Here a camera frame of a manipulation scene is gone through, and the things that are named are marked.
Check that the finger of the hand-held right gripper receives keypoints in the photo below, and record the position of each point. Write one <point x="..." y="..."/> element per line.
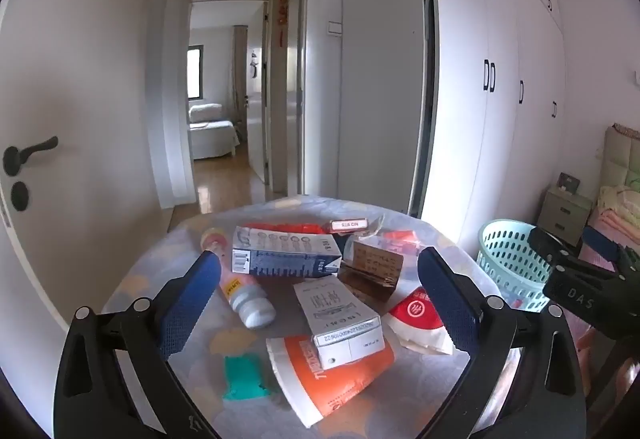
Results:
<point x="547" y="241"/>
<point x="602" y="241"/>

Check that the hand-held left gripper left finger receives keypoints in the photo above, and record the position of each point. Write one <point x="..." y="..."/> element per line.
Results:
<point x="192" y="299"/>

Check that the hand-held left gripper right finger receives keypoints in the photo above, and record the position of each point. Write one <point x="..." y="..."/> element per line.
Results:
<point x="445" y="299"/>

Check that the red and white packet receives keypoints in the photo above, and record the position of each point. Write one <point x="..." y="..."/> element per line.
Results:
<point x="415" y="324"/>

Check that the teal plastic basket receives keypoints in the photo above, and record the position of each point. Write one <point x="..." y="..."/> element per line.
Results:
<point x="505" y="249"/>

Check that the small pink drink bottle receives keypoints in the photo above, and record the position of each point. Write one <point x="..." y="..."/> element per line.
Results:
<point x="250" y="304"/>

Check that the green wrapper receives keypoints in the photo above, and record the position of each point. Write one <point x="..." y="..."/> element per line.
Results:
<point x="242" y="376"/>

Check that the blue white milk carton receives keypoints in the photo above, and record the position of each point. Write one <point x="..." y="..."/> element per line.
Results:
<point x="285" y="264"/>

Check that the small white carton box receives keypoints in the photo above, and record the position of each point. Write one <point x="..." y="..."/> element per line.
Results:
<point x="330" y="314"/>

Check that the orange packet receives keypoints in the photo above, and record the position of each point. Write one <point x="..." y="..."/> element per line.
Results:
<point x="285" y="226"/>

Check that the orange paper cup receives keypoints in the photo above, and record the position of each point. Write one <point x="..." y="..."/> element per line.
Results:
<point x="325" y="391"/>

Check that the grey green nightstand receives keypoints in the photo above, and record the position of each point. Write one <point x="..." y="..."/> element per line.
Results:
<point x="560" y="214"/>

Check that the folded yellow pink bedding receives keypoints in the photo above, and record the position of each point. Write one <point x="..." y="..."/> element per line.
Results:
<point x="617" y="206"/>

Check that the pink red packet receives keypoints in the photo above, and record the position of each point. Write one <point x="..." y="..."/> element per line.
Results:
<point x="400" y="239"/>

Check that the bed with green headboard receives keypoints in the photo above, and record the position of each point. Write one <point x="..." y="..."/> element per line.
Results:
<point x="622" y="154"/>

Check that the white bed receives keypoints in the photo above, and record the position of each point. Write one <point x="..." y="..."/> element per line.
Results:
<point x="212" y="134"/>

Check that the white bedroom door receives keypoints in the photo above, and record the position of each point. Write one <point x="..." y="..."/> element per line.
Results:
<point x="257" y="119"/>

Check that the white wardrobe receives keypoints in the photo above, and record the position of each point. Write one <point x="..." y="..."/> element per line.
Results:
<point x="540" y="44"/>

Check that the black door lock knob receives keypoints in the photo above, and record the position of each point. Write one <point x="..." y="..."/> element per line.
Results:
<point x="20" y="195"/>

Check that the white sliding door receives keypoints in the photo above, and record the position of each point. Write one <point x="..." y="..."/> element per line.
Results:
<point x="375" y="94"/>

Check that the dark framed window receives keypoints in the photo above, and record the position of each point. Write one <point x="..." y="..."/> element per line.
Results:
<point x="194" y="74"/>

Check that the dark picture frame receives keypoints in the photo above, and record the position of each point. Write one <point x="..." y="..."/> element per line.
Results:
<point x="569" y="183"/>

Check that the small wall hanging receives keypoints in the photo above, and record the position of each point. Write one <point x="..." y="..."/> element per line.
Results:
<point x="255" y="63"/>

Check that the white light switch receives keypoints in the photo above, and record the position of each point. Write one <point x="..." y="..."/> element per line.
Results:
<point x="334" y="27"/>

